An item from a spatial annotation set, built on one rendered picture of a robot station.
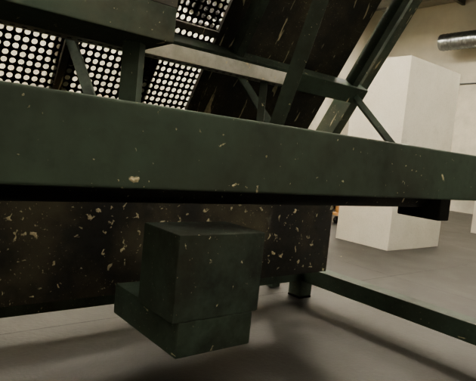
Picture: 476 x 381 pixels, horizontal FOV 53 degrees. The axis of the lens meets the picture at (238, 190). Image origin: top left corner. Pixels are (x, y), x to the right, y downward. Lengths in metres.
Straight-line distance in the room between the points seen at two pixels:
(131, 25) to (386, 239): 3.89
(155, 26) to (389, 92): 3.85
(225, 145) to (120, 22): 0.45
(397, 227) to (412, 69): 1.42
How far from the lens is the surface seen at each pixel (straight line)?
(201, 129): 0.55
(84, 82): 1.40
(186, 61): 1.37
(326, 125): 2.59
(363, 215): 4.75
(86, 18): 0.93
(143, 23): 0.98
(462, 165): 1.02
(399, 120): 4.60
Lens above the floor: 0.75
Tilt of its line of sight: 4 degrees down
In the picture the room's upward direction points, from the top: 6 degrees clockwise
